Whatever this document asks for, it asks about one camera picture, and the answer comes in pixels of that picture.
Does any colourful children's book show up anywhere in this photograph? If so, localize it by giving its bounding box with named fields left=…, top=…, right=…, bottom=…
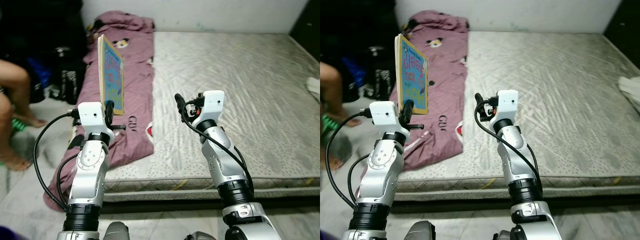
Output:
left=394, top=33, right=430, bottom=116
left=97, top=34, right=126, bottom=117

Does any beige pillow with print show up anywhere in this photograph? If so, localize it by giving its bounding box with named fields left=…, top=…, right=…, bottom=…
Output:
left=617, top=76, right=640, bottom=108

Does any pink cartoon print blanket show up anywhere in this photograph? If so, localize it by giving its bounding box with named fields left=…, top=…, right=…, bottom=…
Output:
left=42, top=11, right=156, bottom=211
left=387, top=10, right=470, bottom=171

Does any white quilted mattress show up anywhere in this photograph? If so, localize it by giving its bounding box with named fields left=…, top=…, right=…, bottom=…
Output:
left=400, top=31, right=640, bottom=201
left=100, top=31, right=321, bottom=203

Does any black backpack with white print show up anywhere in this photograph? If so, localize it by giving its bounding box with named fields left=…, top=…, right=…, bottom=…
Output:
left=52, top=46, right=83, bottom=103
left=367, top=45, right=396, bottom=101

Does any blue bag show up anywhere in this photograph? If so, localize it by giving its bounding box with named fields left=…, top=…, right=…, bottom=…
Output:
left=342, top=56, right=368, bottom=88
left=27, top=56, right=53, bottom=91

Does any person in grey shorts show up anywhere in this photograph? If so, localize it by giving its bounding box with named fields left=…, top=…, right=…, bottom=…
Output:
left=320, top=75, right=363, bottom=171
left=0, top=59, right=48, bottom=172

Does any grey left robot leg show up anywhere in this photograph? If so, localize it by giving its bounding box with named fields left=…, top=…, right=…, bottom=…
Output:
left=102, top=221, right=131, bottom=240
left=407, top=220, right=436, bottom=240

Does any dark tufted headboard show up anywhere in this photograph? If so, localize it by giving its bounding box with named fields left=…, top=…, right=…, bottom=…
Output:
left=289, top=0, right=321, bottom=48
left=602, top=0, right=640, bottom=56

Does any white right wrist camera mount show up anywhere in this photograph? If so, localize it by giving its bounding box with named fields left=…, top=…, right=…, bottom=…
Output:
left=198, top=90, right=225, bottom=126
left=495, top=90, right=519, bottom=125

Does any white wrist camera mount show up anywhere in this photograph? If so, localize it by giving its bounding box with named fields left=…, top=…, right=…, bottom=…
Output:
left=495, top=90, right=519, bottom=125
left=198, top=90, right=225, bottom=126
left=77, top=101, right=108, bottom=135
left=369, top=101, right=401, bottom=135

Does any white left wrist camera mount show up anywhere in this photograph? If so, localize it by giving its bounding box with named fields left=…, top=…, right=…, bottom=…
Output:
left=77, top=101, right=108, bottom=135
left=369, top=101, right=401, bottom=135

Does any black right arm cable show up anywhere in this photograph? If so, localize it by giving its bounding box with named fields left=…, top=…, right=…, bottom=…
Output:
left=180, top=100, right=256, bottom=196
left=474, top=102, right=543, bottom=183

